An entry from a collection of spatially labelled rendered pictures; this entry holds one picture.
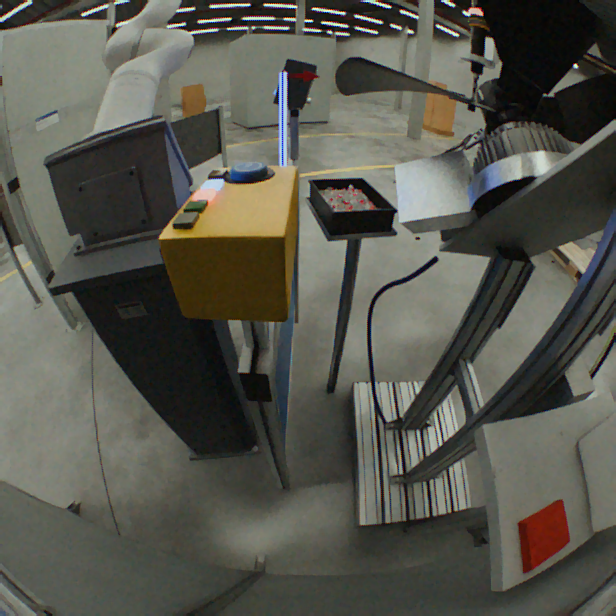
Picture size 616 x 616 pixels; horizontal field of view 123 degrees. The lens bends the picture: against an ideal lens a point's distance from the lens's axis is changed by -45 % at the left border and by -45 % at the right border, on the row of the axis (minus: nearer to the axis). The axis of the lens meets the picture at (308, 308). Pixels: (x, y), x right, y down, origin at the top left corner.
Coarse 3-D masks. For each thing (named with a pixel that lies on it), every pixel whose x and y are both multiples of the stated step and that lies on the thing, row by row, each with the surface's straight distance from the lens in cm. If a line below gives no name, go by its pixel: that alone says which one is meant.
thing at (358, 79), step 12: (348, 60) 48; (360, 60) 47; (336, 72) 55; (348, 72) 54; (360, 72) 53; (372, 72) 52; (384, 72) 50; (396, 72) 49; (336, 84) 61; (348, 84) 61; (360, 84) 61; (372, 84) 60; (384, 84) 60; (396, 84) 59; (408, 84) 57; (420, 84) 53; (456, 96) 55
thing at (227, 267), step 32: (224, 192) 29; (256, 192) 28; (288, 192) 27; (224, 224) 23; (256, 224) 22; (288, 224) 23; (192, 256) 23; (224, 256) 22; (256, 256) 22; (288, 256) 23; (192, 288) 25; (224, 288) 24; (256, 288) 24; (288, 288) 25; (256, 320) 26
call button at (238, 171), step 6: (246, 162) 34; (252, 162) 33; (258, 162) 33; (234, 168) 32; (240, 168) 32; (246, 168) 31; (252, 168) 31; (258, 168) 31; (264, 168) 31; (234, 174) 31; (240, 174) 30; (246, 174) 30; (252, 174) 30; (258, 174) 31; (264, 174) 31; (240, 180) 31
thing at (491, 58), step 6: (486, 36) 61; (486, 42) 62; (492, 42) 61; (486, 48) 61; (492, 48) 61; (462, 54) 61; (468, 54) 60; (486, 54) 61; (492, 54) 60; (468, 60) 63; (474, 60) 60; (480, 60) 60; (486, 60) 60; (492, 60) 60; (498, 60) 63; (486, 66) 63; (492, 66) 61
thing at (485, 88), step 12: (492, 84) 66; (492, 96) 64; (504, 96) 63; (492, 108) 63; (504, 108) 63; (516, 108) 63; (492, 120) 60; (504, 120) 58; (516, 120) 59; (528, 120) 59; (540, 120) 61
